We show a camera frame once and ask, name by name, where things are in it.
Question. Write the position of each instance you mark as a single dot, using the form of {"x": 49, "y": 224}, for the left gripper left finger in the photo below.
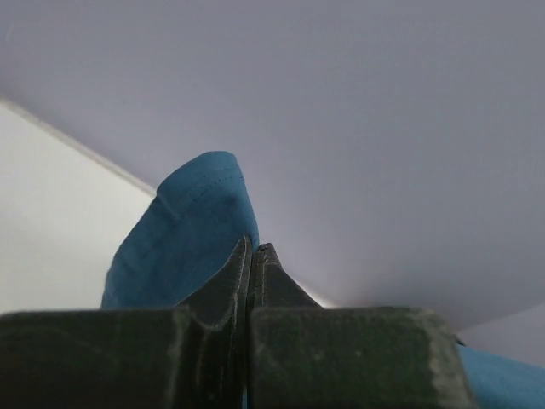
{"x": 187, "y": 356}

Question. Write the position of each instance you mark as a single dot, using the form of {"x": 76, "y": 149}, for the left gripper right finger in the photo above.
{"x": 302, "y": 355}

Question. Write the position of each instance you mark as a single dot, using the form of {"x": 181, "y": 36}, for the teal blue t shirt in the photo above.
{"x": 184, "y": 237}

